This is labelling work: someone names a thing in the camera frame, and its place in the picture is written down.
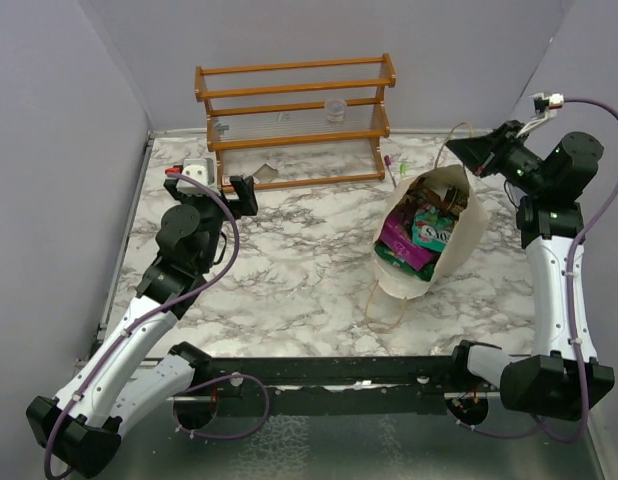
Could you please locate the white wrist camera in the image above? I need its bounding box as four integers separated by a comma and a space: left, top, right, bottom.
516, 92, 565, 138
165, 157, 218, 194

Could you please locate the brown snack bag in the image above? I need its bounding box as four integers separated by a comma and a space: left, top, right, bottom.
407, 179, 468, 218

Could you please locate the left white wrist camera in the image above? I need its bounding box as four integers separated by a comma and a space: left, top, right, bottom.
165, 157, 218, 194

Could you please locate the wooden orange shelf rack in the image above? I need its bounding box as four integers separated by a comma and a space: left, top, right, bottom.
194, 53, 397, 192

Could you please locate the purple capped marker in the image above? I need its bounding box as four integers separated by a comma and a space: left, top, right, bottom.
383, 155, 397, 188

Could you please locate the purple snack pouch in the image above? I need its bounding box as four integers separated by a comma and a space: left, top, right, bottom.
374, 205, 439, 282

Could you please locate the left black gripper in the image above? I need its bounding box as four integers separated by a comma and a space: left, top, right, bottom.
167, 176, 257, 270

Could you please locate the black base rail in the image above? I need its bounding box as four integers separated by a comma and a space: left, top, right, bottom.
158, 342, 510, 417

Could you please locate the teal clip on shelf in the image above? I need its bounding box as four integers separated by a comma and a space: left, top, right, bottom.
213, 121, 230, 136

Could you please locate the teal snack packet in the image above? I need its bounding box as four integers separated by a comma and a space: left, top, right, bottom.
411, 206, 458, 253

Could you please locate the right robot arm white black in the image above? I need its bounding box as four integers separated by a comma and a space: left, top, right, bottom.
445, 121, 615, 421

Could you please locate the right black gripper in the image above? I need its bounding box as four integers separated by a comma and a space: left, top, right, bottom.
446, 120, 550, 195

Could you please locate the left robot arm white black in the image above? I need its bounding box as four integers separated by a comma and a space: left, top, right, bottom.
26, 168, 258, 479

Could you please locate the beige paper bag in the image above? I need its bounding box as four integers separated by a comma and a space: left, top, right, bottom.
364, 119, 490, 336

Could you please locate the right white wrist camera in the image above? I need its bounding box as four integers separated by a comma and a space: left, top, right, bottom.
516, 92, 565, 138

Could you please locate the clear plastic jar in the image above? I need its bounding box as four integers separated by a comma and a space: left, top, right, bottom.
324, 99, 347, 123

